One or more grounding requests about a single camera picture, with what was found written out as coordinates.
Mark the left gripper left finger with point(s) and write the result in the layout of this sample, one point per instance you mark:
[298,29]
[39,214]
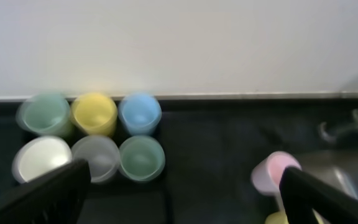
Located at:
[48,196]

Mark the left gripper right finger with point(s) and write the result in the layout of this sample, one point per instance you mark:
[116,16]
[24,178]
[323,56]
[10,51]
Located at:
[315,199]

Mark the yellow cup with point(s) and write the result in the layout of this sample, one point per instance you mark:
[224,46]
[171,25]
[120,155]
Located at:
[94,113]
[277,219]

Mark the pink cup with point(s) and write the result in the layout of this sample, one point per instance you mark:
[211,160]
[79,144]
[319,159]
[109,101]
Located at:
[269,174]

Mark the white cup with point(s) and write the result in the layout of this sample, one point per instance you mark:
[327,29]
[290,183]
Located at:
[39,155]

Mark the grey cup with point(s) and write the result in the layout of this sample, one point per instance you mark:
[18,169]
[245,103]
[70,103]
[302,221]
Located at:
[99,152]

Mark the black tray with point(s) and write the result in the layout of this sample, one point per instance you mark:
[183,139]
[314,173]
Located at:
[123,205]

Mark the green cup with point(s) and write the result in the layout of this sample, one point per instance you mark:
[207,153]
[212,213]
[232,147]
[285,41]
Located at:
[141,158]
[45,115]

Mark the blue cup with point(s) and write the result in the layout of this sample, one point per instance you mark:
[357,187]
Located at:
[140,112]

